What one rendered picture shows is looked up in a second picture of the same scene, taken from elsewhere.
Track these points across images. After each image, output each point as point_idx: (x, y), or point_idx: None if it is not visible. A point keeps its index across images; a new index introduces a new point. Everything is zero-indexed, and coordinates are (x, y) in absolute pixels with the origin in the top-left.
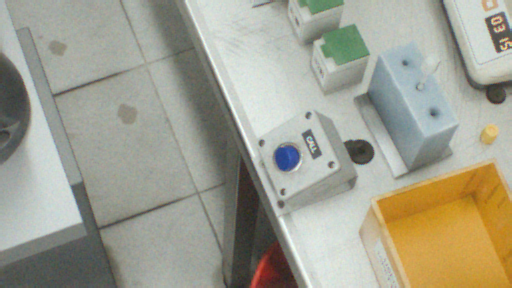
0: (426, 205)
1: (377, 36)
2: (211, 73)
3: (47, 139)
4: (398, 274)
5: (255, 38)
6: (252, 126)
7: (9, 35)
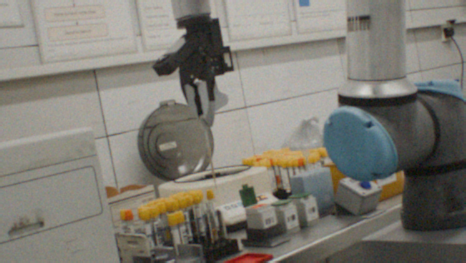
0: None
1: None
2: (336, 236)
3: None
4: None
5: (306, 235)
6: (353, 222)
7: (385, 229)
